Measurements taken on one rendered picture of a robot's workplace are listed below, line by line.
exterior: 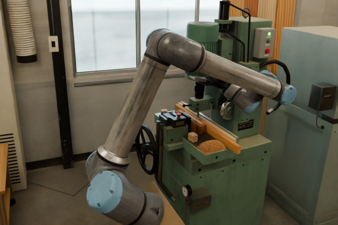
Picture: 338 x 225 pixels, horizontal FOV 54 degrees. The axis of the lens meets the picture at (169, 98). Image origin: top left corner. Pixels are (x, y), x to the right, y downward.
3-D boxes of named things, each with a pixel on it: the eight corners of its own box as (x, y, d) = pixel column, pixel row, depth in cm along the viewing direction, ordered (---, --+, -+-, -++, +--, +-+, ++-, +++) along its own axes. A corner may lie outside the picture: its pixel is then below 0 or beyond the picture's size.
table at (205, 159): (140, 124, 213) (140, 115, 211) (181, 116, 227) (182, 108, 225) (187, 170, 163) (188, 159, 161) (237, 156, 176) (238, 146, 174)
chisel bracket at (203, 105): (187, 111, 198) (188, 97, 195) (207, 107, 204) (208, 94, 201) (194, 115, 192) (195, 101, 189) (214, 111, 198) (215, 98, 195)
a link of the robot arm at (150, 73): (85, 197, 134) (162, 25, 122) (78, 174, 149) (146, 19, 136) (119, 202, 142) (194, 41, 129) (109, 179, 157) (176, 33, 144)
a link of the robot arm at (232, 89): (241, 89, 168) (229, 103, 167) (234, 83, 169) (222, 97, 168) (242, 84, 159) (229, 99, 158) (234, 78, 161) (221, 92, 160)
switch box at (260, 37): (251, 56, 189) (254, 27, 183) (265, 54, 193) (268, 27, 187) (259, 58, 183) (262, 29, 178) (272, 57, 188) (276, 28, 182)
